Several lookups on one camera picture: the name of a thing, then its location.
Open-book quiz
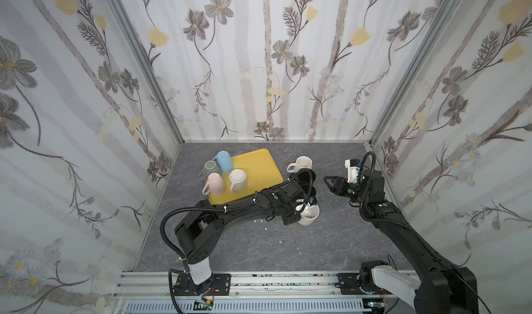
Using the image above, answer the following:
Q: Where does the grey mug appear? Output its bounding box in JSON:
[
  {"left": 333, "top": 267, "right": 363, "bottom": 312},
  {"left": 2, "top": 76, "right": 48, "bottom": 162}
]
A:
[{"left": 202, "top": 160, "right": 222, "bottom": 180}]

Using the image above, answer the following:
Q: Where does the white speckled mug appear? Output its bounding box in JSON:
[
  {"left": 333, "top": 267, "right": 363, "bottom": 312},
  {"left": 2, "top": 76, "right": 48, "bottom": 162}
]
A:
[{"left": 287, "top": 156, "right": 313, "bottom": 174}]

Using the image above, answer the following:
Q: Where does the aluminium mounting rail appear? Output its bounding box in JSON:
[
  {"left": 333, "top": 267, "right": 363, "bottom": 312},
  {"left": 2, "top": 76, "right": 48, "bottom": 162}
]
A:
[{"left": 112, "top": 271, "right": 396, "bottom": 301}]

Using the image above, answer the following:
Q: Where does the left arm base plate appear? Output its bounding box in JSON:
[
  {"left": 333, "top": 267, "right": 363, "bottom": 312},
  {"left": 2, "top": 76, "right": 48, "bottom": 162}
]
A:
[{"left": 173, "top": 273, "right": 231, "bottom": 296}]

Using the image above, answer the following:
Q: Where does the pink mug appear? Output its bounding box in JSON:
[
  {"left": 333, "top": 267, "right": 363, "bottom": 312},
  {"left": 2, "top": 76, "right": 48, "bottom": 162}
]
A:
[{"left": 202, "top": 173, "right": 225, "bottom": 196}]

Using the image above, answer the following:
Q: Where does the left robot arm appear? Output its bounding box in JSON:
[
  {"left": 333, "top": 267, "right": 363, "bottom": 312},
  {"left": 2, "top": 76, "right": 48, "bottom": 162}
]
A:
[{"left": 159, "top": 168, "right": 317, "bottom": 295}]

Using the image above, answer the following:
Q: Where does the light blue mug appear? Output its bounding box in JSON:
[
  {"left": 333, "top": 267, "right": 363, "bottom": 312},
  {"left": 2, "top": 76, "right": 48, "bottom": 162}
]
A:
[{"left": 213, "top": 151, "right": 234, "bottom": 174}]

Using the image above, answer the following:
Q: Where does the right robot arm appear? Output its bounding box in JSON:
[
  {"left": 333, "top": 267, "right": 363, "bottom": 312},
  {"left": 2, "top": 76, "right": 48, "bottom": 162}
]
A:
[{"left": 324, "top": 171, "right": 479, "bottom": 313}]

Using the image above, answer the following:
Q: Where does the yellow tray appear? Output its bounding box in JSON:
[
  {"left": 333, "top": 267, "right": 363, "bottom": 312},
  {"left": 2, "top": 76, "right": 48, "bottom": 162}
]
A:
[{"left": 209, "top": 149, "right": 283, "bottom": 205}]

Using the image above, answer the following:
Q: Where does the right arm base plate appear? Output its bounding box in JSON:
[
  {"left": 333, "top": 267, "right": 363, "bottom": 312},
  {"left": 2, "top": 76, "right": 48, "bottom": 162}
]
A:
[{"left": 335, "top": 272, "right": 375, "bottom": 295}]

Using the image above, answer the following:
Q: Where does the white slotted cable duct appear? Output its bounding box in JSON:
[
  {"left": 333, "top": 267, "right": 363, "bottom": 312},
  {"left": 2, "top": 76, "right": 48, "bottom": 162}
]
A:
[{"left": 123, "top": 299, "right": 371, "bottom": 314}]

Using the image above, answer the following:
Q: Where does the beige mug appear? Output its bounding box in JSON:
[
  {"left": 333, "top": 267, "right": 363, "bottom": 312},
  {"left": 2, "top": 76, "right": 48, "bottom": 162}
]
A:
[{"left": 298, "top": 205, "right": 320, "bottom": 226}]

